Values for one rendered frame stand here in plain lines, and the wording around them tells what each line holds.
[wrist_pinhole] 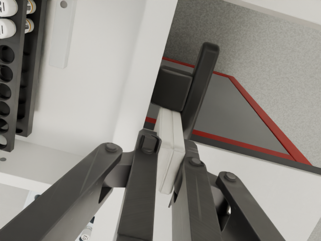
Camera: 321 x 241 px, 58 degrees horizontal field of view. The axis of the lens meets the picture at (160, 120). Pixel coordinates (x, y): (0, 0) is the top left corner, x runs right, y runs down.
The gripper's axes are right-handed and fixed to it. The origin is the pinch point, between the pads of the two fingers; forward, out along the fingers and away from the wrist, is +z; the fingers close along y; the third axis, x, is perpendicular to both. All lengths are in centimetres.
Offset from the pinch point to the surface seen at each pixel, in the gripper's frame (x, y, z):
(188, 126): 0.8, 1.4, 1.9
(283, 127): -24, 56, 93
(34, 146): -8.4, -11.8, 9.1
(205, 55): 6.0, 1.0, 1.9
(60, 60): 1.4, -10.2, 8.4
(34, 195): -18.5, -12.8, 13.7
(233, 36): 4, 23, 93
